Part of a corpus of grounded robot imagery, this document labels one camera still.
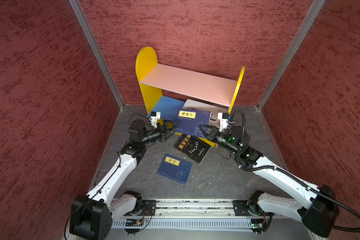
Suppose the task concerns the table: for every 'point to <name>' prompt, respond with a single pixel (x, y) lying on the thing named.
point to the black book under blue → (192, 147)
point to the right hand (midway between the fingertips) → (197, 129)
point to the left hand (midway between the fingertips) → (178, 129)
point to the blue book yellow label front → (175, 168)
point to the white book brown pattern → (214, 109)
